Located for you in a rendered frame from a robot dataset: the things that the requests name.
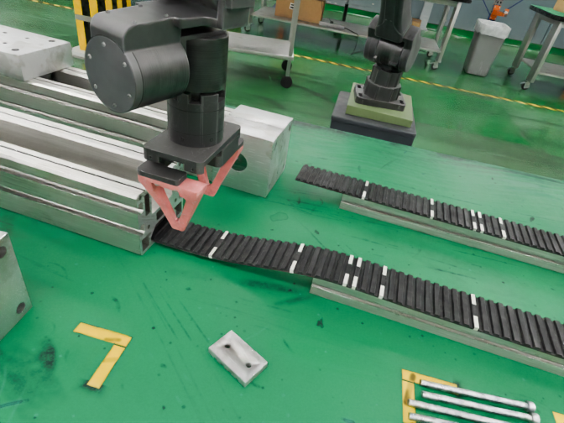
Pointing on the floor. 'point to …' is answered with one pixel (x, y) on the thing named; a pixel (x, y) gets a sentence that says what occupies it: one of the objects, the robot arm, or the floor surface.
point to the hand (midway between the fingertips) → (195, 205)
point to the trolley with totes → (268, 46)
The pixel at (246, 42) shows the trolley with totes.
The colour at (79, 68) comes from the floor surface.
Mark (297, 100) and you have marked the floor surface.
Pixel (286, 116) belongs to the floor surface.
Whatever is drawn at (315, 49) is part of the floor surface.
